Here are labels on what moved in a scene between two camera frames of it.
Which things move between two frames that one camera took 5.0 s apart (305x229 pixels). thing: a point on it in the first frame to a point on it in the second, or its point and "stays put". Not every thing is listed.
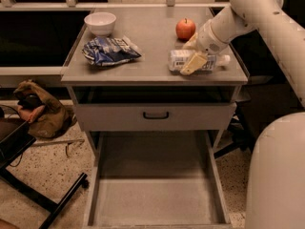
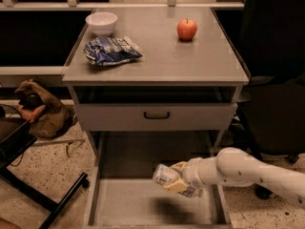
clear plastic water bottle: x=178 y=59 to x=165 y=175
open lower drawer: x=148 y=179 stays put
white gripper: x=207 y=41 to x=191 y=175
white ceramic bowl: x=100 y=24 stays put
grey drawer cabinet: x=153 y=107 stays put
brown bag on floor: x=47 y=118 stays put
